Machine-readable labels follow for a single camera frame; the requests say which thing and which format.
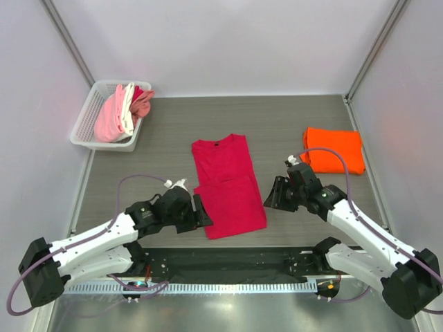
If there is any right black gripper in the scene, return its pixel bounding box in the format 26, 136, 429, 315
264, 175, 307, 212

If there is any crimson red t shirt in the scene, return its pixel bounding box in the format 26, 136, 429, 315
191, 133, 267, 240

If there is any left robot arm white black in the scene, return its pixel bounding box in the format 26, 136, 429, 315
19, 185, 213, 308

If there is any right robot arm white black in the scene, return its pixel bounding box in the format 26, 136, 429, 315
264, 158, 442, 319

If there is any folded orange t shirt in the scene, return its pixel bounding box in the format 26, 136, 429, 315
300, 127, 365, 175

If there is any white t shirt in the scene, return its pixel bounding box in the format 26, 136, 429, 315
120, 82, 135, 140

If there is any salmon pink t shirt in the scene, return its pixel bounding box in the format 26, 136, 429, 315
130, 90, 155, 122

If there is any light pink t shirt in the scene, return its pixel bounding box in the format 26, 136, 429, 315
94, 84, 125, 143

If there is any white plastic laundry basket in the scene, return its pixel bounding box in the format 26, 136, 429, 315
70, 80, 153, 152

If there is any dark red t shirt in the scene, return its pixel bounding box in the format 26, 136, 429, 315
132, 86, 143, 102

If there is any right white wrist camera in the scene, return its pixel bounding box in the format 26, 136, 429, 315
284, 155, 300, 167

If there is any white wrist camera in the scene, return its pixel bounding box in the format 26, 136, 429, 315
284, 155, 300, 167
163, 178, 188, 192

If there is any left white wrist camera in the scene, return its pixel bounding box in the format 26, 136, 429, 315
163, 178, 188, 192

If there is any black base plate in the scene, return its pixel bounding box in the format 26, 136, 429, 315
144, 247, 338, 285

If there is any slotted cable duct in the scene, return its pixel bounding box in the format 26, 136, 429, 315
64, 279, 318, 295

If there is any left aluminium frame post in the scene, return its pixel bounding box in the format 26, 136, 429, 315
39, 0, 95, 87

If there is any aluminium frame post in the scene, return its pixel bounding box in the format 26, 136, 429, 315
343, 0, 410, 104
39, 0, 95, 87

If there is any right aluminium frame post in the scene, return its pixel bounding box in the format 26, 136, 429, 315
343, 0, 410, 104

